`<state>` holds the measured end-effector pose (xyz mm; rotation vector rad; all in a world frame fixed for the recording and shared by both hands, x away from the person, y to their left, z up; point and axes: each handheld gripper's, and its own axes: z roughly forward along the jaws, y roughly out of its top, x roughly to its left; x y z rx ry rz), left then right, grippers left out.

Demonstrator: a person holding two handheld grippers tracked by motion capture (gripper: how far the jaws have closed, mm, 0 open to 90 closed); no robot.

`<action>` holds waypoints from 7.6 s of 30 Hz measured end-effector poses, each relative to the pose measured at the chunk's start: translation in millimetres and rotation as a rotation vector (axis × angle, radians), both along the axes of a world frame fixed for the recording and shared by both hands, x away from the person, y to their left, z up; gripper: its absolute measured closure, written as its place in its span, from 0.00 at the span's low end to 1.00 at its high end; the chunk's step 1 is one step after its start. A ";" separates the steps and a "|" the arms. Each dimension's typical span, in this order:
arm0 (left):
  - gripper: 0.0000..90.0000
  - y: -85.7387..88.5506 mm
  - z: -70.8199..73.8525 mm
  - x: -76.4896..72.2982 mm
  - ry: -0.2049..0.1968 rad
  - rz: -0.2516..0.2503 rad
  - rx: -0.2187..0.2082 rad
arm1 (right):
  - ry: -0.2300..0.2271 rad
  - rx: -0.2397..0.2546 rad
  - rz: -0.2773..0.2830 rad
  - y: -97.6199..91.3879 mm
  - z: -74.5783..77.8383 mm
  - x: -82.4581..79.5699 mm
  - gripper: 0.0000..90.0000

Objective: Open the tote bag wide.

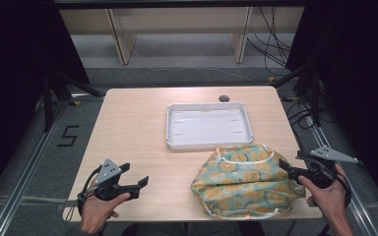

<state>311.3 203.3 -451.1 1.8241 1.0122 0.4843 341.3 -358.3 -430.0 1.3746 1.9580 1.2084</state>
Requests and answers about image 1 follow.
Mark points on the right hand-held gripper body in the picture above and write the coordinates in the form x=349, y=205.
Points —
x=318, y=175

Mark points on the white plastic tray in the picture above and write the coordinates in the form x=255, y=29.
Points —
x=206, y=126

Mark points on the black metal stand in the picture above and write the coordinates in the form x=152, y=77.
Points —
x=49, y=101
x=314, y=98

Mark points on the person's right hand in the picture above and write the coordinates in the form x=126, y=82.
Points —
x=329, y=200

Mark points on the aluminium floor rail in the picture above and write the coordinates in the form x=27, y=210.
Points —
x=29, y=167
x=347, y=193

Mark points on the grey floor tape strip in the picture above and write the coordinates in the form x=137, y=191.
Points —
x=39, y=200

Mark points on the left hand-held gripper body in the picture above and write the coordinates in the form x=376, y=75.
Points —
x=109, y=173

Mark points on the yellow tape piece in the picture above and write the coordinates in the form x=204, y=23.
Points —
x=271, y=79
x=75, y=103

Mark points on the person's left hand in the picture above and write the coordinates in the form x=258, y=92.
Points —
x=96, y=211

